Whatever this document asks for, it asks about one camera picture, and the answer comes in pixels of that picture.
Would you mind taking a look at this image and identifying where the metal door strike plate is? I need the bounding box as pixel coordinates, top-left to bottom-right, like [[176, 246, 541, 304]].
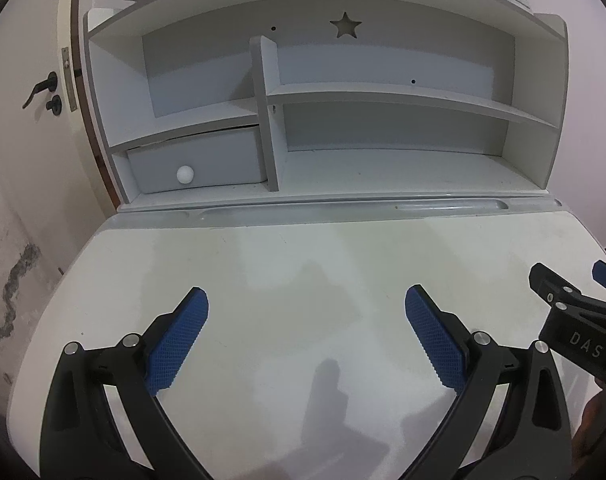
[[62, 47, 78, 112]]

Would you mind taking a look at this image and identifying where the grey white desk shelf unit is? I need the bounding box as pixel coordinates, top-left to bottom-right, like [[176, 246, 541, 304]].
[[83, 0, 568, 212]]

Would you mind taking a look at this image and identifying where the white door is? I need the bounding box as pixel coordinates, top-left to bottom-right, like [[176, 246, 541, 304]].
[[0, 0, 120, 361]]

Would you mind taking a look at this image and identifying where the black door handle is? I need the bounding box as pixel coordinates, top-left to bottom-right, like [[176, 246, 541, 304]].
[[23, 72, 59, 109]]

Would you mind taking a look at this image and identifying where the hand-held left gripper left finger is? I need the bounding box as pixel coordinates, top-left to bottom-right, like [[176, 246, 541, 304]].
[[39, 286, 210, 480]]

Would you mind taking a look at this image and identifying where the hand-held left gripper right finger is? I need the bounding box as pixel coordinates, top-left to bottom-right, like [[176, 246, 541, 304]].
[[404, 284, 574, 480]]

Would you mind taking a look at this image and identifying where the grey drawer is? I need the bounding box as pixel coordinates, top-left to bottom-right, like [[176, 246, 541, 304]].
[[127, 127, 264, 195]]

